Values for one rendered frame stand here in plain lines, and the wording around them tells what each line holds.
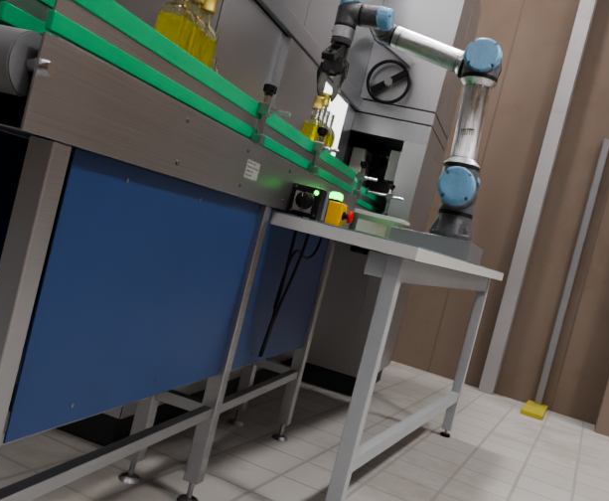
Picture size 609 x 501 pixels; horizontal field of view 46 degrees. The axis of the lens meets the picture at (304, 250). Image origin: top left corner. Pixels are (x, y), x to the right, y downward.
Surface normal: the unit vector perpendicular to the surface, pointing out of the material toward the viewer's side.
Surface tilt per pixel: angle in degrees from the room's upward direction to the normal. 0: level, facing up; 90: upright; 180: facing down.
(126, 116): 90
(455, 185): 96
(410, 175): 90
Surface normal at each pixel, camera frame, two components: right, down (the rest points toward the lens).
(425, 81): -0.27, -0.04
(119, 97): 0.93, 0.25
